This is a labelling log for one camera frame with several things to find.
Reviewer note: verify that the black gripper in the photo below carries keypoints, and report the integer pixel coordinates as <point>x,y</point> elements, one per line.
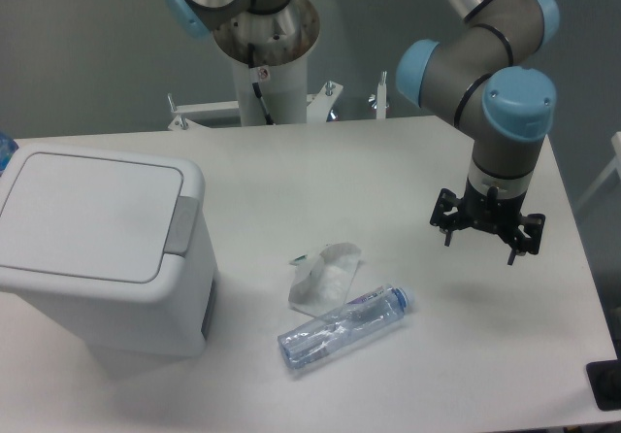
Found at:
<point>491,205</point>

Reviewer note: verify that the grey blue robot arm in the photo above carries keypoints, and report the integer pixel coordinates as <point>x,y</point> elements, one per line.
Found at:
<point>477,84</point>

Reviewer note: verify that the white trash can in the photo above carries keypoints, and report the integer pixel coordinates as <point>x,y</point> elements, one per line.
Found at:
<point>111,245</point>

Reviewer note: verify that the clear plastic water bottle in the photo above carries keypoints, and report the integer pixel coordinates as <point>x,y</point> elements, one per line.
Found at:
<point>356,320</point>

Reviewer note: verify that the crumpled white plastic wrapper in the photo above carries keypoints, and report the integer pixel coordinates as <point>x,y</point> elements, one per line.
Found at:
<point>322,278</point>

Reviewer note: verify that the black clamp at table edge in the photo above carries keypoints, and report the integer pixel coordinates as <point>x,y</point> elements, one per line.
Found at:
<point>604,378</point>

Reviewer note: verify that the white frame at right edge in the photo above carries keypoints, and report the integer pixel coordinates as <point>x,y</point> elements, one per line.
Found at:
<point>610,169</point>

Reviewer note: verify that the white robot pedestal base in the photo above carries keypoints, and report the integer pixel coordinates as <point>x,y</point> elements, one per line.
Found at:
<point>268,43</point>

